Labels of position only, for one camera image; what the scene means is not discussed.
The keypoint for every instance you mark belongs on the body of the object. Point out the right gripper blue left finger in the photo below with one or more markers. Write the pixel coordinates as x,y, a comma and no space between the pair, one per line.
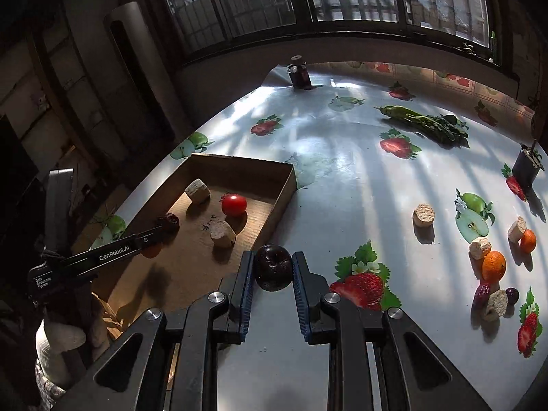
238,287

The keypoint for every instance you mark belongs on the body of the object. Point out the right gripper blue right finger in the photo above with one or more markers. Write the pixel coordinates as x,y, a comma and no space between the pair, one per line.
309,290

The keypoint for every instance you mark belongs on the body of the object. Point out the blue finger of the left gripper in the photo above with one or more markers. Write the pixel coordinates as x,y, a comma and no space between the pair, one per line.
153,236

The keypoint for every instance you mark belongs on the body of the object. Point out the dark red date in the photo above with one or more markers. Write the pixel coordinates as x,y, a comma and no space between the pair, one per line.
169,223

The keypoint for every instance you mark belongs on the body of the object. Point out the dark purple plum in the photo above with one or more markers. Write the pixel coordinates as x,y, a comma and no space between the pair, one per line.
272,268

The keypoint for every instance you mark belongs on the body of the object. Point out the red tomato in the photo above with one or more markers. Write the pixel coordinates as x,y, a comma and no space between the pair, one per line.
233,205

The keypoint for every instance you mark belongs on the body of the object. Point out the lotus root piece in tray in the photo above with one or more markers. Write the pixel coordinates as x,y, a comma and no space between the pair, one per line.
222,235

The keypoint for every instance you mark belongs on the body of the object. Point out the brown cardboard tray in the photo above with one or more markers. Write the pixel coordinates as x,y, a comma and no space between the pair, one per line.
189,265

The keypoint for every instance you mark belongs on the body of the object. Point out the fruit print tablecloth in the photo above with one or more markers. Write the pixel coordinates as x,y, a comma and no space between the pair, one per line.
359,177

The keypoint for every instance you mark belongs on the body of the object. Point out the red date on table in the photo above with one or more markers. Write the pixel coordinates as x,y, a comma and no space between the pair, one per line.
481,296

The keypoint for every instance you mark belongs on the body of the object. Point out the large orange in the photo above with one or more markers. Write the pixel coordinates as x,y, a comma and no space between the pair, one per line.
493,267

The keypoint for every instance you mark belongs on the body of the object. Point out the white standing air conditioner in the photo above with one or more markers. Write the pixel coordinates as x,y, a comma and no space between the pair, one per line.
143,65

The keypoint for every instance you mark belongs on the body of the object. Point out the lotus root piece near dates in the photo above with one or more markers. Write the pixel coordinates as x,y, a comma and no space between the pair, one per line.
496,306

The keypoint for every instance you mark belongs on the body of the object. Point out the dark glass jar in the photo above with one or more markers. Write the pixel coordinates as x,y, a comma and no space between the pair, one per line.
298,73

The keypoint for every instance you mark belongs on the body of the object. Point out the green leafy vegetable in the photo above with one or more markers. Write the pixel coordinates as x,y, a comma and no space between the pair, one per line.
445,129

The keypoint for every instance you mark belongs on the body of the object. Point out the small orange by root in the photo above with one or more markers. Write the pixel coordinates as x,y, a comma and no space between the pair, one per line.
528,242

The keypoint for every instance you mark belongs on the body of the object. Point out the barred window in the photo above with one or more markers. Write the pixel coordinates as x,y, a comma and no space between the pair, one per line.
212,25

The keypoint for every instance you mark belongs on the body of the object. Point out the green bottle on sill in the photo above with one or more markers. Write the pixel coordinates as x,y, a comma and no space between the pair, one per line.
493,47

